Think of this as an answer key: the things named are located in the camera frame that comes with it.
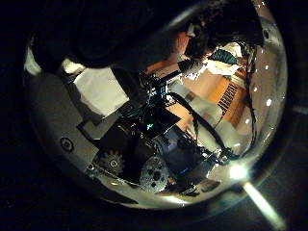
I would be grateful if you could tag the black piece of clothing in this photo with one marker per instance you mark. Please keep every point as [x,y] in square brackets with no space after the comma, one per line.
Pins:
[106,29]

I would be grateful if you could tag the wooden slatted counter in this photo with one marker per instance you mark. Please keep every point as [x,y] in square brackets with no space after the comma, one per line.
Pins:
[229,96]

